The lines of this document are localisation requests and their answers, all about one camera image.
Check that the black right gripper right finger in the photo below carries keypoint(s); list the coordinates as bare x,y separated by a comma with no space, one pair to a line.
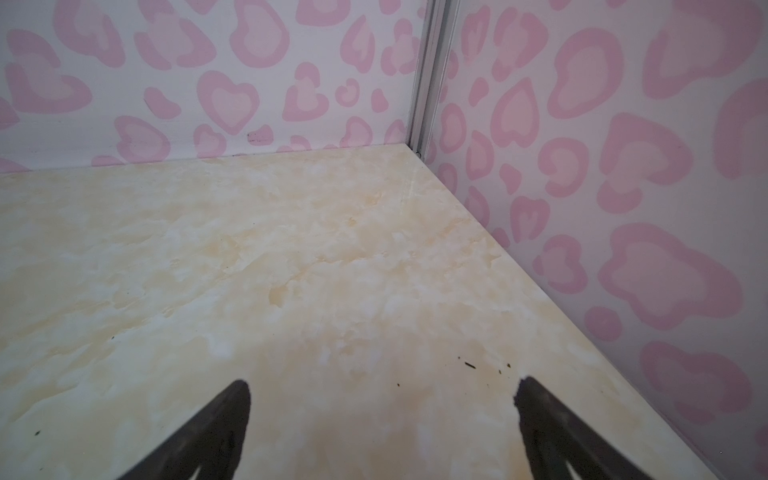
560,445

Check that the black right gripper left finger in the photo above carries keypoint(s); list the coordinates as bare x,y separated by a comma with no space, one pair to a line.
208,446

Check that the aluminium corner frame post right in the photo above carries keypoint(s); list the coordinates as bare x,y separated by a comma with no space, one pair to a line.
439,25

